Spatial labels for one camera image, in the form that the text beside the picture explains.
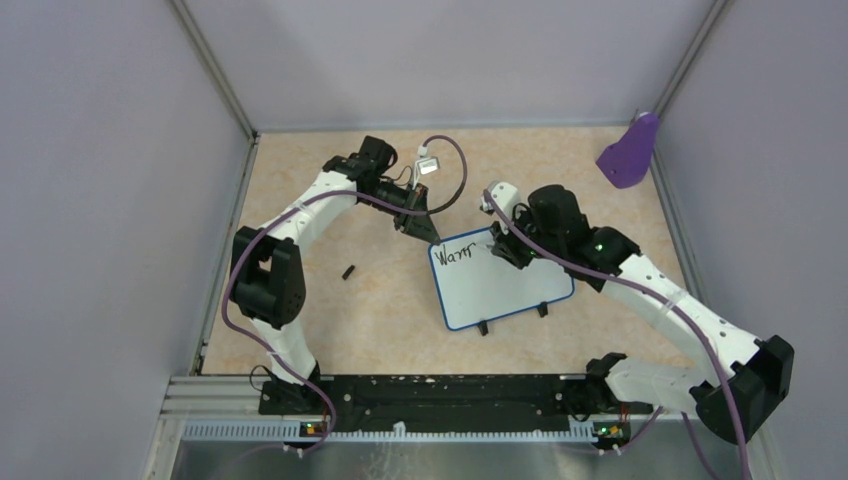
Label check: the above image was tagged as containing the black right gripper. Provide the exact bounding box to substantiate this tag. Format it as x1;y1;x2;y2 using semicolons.
491;204;564;269

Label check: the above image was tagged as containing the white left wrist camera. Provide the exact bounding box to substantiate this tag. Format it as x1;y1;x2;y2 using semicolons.
410;145;440;189

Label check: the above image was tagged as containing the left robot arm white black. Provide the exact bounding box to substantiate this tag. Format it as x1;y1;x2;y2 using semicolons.
225;136;441;414

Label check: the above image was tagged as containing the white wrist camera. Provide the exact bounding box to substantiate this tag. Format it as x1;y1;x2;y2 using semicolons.
480;181;521;234
410;145;440;189

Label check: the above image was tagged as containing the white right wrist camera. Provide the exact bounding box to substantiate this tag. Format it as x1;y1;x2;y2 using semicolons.
480;181;521;234

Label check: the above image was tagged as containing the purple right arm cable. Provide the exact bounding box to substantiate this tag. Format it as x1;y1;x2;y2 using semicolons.
482;188;753;480

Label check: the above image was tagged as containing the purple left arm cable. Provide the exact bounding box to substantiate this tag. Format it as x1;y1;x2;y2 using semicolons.
220;134;469;458

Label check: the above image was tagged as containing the white slotted cable duct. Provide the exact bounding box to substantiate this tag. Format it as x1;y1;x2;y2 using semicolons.
181;420;597;443

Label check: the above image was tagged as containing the black marker cap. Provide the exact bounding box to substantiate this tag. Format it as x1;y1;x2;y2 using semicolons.
342;265;356;280

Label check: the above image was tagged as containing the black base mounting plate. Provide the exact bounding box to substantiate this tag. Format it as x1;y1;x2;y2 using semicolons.
258;374;653;434

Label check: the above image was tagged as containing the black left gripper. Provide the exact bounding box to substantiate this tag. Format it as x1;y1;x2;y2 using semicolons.
362;181;441;246

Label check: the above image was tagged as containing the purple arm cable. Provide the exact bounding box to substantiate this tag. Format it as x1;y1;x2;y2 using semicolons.
482;188;753;480
220;134;469;458

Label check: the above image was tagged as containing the blue framed whiteboard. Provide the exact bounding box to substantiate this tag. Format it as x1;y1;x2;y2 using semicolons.
427;227;576;331

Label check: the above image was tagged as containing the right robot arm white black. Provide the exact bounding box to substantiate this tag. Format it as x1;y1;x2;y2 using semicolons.
481;182;795;444

